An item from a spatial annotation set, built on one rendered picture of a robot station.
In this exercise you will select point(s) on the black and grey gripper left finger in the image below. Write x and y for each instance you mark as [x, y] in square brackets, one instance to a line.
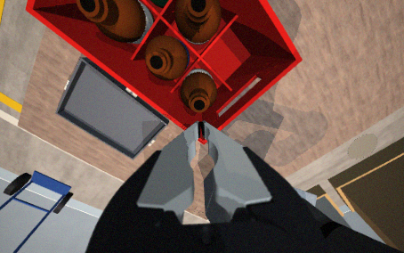
[165, 181]

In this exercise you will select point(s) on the red crate with dividers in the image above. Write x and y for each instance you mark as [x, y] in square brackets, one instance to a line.
[254, 46]

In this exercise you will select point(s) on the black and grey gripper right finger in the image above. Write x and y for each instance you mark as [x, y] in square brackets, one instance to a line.
[241, 179]

